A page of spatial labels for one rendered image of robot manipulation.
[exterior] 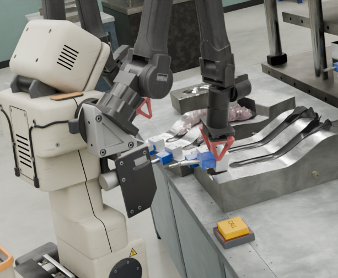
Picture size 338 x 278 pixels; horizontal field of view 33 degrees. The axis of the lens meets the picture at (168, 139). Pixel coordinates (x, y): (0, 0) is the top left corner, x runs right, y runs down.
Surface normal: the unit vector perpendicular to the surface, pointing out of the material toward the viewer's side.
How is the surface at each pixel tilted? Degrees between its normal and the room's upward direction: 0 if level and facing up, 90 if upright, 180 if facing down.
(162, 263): 0
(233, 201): 90
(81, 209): 90
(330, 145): 90
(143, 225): 0
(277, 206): 0
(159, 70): 97
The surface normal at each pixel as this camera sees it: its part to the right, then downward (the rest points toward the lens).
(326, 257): -0.18, -0.92
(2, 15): 0.32, 0.29
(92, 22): 0.55, 0.15
